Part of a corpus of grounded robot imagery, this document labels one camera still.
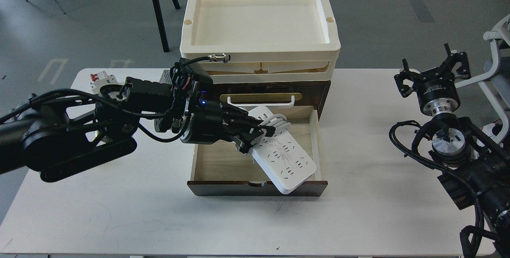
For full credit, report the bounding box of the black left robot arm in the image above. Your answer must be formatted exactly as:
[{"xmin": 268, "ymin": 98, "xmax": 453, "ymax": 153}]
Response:
[{"xmin": 1, "ymin": 77, "xmax": 277, "ymax": 182}]

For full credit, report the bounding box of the white power strip with cable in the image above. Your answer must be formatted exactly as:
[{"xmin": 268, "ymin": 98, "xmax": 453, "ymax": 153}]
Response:
[{"xmin": 248, "ymin": 105, "xmax": 321, "ymax": 195}]

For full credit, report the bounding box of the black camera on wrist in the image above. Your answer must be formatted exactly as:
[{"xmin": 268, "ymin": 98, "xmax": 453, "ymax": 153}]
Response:
[{"xmin": 171, "ymin": 53, "xmax": 231, "ymax": 104}]

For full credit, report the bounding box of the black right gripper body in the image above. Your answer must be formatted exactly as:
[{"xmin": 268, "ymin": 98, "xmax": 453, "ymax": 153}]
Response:
[{"xmin": 413, "ymin": 70, "xmax": 461, "ymax": 116}]

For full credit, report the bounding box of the white drawer handle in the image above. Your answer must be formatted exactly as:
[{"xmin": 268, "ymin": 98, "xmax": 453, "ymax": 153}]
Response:
[{"xmin": 227, "ymin": 95, "xmax": 296, "ymax": 109}]

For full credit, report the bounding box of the white circuit breaker red switch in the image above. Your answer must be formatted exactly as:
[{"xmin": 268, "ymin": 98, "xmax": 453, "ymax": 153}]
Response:
[{"xmin": 90, "ymin": 71, "xmax": 118, "ymax": 94}]

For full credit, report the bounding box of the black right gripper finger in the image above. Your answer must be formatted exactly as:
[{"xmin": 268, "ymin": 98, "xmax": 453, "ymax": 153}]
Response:
[
  {"xmin": 438, "ymin": 43, "xmax": 471, "ymax": 81},
  {"xmin": 394, "ymin": 59, "xmax": 419, "ymax": 98}
]

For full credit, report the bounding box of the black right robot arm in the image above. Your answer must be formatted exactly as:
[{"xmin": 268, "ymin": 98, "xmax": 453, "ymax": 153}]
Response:
[{"xmin": 388, "ymin": 44, "xmax": 510, "ymax": 258}]

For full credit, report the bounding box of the white chair frame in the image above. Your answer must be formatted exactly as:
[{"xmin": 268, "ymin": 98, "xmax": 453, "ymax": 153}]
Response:
[{"xmin": 454, "ymin": 14, "xmax": 510, "ymax": 144}]

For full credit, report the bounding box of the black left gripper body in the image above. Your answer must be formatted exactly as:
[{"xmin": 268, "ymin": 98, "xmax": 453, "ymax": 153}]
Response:
[{"xmin": 155, "ymin": 101, "xmax": 240, "ymax": 145}]

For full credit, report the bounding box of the silver mesh power supply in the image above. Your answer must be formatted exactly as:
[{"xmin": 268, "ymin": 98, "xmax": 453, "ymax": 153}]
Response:
[{"xmin": 159, "ymin": 69, "xmax": 174, "ymax": 86}]

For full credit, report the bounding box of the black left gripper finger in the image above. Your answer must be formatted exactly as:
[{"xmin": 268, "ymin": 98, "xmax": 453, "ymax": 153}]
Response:
[
  {"xmin": 227, "ymin": 106, "xmax": 276, "ymax": 137},
  {"xmin": 233, "ymin": 129, "xmax": 266, "ymax": 154}
]

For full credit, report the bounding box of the open wooden drawer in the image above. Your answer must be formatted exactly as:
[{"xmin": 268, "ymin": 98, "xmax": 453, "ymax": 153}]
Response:
[{"xmin": 187, "ymin": 106, "xmax": 328, "ymax": 197}]

